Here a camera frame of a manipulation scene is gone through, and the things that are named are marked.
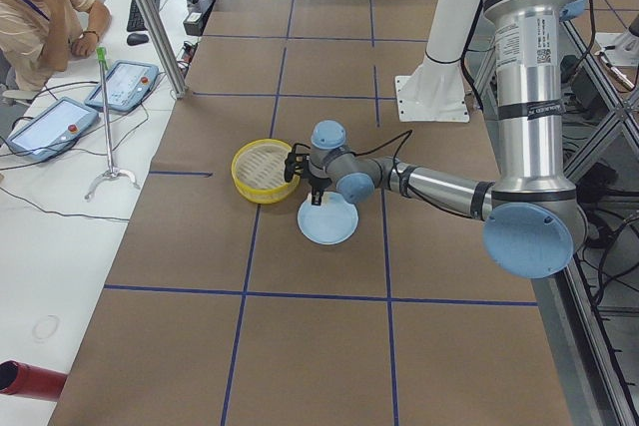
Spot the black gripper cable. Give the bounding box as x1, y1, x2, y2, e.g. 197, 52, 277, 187
348, 129, 414, 183

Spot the near blue teach pendant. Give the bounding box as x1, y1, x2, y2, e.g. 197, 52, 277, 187
7, 97, 99, 162

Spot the silver green reacher grabber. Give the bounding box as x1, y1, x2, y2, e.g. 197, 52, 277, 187
84, 47, 141, 202

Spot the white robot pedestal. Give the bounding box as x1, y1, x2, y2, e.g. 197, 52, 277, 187
395, 0, 480, 123

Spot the silver aluminium frame post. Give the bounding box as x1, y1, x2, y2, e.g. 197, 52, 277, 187
136, 0, 187, 99

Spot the white steamed bun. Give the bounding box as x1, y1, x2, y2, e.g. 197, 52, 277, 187
321, 192, 335, 206

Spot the black computer mouse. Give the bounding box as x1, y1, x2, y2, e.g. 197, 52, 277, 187
126, 32, 149, 46

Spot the blue teach pendant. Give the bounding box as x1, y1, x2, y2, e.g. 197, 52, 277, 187
7, 97, 99, 162
105, 60, 160, 113

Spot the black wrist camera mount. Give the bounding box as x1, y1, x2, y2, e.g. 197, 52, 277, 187
284, 143, 310, 183

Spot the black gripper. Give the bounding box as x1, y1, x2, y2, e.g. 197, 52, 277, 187
309, 175, 327, 206

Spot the yellow steamer basket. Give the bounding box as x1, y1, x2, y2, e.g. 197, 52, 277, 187
231, 139, 300, 205

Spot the black keyboard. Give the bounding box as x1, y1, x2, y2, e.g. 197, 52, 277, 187
126, 0, 163, 33

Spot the far blue teach pendant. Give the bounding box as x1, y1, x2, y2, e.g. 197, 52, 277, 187
105, 60, 160, 113

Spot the light blue plate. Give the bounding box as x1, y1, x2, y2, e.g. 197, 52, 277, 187
297, 192, 358, 245

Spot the seated person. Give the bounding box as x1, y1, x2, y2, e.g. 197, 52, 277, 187
1, 0, 111, 91

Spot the red cylinder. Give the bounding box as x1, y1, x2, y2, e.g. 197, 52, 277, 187
1, 360, 67, 401

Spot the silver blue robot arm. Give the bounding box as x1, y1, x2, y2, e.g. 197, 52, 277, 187
286, 0, 587, 278

